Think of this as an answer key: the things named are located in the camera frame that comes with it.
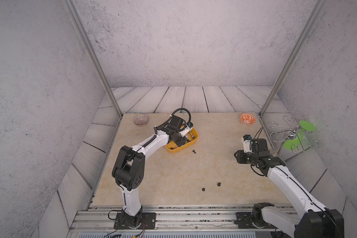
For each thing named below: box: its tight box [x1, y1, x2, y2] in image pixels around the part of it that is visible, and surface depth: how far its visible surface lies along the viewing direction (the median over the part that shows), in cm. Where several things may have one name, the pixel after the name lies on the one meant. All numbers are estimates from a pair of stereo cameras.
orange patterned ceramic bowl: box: [239, 113, 256, 126], surface depth 117 cm
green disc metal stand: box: [283, 120, 316, 151], surface depth 78 cm
